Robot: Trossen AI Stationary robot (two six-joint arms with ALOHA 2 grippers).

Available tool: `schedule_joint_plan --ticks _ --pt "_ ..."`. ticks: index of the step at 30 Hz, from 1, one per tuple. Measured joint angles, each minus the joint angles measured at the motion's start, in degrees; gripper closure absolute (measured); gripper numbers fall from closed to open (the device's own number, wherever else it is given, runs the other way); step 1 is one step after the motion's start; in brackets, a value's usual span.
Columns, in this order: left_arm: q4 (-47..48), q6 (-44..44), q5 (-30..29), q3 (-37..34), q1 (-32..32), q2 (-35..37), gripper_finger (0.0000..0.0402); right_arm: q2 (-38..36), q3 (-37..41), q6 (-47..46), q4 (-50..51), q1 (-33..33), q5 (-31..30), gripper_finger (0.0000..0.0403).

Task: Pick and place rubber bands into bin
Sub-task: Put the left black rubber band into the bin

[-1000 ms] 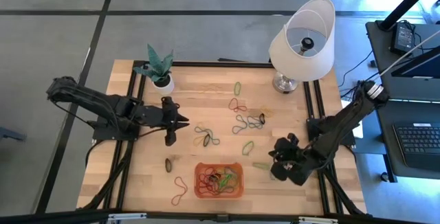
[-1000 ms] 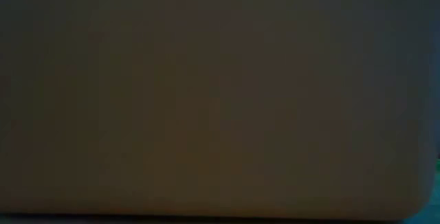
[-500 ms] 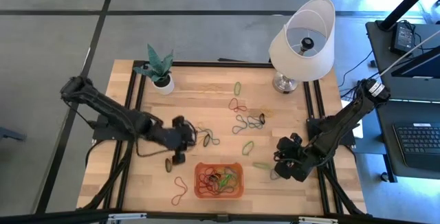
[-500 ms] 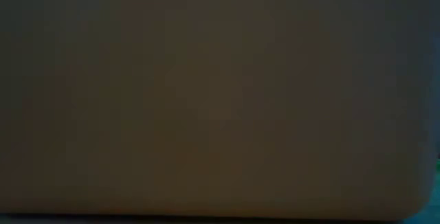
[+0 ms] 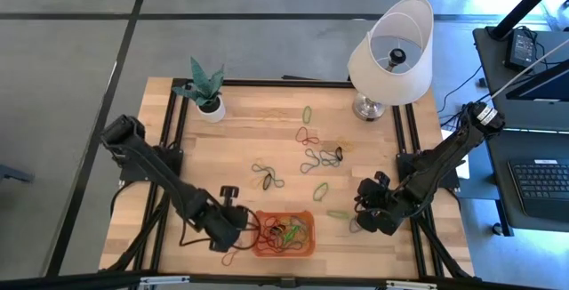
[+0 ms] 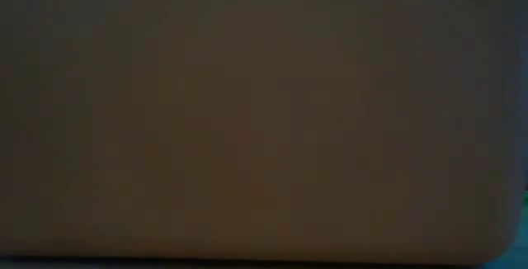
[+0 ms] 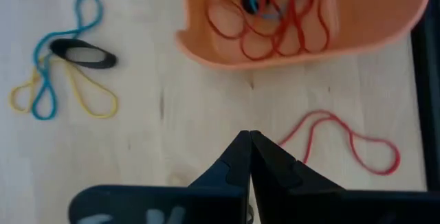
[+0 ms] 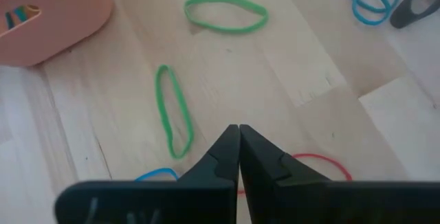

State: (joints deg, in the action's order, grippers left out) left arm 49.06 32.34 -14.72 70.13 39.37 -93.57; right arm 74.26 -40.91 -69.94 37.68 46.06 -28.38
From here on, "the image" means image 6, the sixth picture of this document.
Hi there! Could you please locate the orange plastic bin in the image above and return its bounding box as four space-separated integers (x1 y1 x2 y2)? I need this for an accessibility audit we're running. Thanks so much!
0 0 528 267

